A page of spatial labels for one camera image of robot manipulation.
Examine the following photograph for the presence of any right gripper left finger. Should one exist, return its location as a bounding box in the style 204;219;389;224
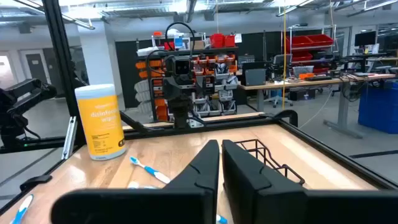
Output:
51;139;220;224

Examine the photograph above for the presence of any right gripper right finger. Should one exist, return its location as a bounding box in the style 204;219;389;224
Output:
221;139;398;224

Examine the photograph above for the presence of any parts rack with orange bins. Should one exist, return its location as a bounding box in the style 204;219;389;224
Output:
134;46;240;123

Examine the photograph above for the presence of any grey equipment case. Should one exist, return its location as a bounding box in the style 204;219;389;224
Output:
244;68;267;87

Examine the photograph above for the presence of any clear plastic cup with lid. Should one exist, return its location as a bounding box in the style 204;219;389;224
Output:
74;83;127;161

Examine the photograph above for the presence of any wooden workbench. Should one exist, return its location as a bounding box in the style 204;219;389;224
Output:
238;73;397;139

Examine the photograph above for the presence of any black table clamp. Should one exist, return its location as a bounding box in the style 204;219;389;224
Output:
19;174;53;191

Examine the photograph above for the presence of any shelf with red bins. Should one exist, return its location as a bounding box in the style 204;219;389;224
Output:
285;26;336;75

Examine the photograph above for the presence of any blue storage container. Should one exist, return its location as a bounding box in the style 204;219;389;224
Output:
357;80;398;134

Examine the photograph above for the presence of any black computer monitor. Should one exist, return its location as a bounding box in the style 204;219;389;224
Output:
354;30;377;48

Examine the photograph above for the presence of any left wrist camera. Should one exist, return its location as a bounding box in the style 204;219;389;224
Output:
164;55;193;77

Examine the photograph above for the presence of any black wire basket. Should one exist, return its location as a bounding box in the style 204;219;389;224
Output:
233;139;306;187

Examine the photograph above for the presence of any silver metal bracket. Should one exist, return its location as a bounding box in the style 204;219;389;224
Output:
61;116;78;161

